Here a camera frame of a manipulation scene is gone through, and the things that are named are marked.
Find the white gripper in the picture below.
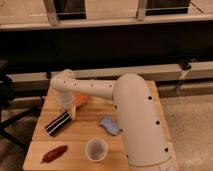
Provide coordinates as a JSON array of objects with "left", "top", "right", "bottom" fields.
[{"left": 57, "top": 93, "right": 76, "bottom": 120}]

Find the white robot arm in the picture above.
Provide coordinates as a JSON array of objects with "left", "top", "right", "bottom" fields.
[{"left": 50, "top": 69, "right": 177, "bottom": 171}]

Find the orange bowl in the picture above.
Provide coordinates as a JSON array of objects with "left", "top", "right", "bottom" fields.
[{"left": 74, "top": 93, "right": 88, "bottom": 107}]

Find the blue crumpled cloth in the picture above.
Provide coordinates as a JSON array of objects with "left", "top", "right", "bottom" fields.
[{"left": 99, "top": 116, "right": 120, "bottom": 136}]

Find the brown sausage toy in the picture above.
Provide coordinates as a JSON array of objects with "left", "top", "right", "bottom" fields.
[{"left": 41, "top": 145, "right": 68, "bottom": 163}]

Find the black office chair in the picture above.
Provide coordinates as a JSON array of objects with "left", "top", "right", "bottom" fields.
[{"left": 0, "top": 59, "right": 40, "bottom": 150}]

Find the black clamp with cable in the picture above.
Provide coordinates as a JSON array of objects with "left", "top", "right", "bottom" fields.
[{"left": 174, "top": 59, "right": 196, "bottom": 96}]

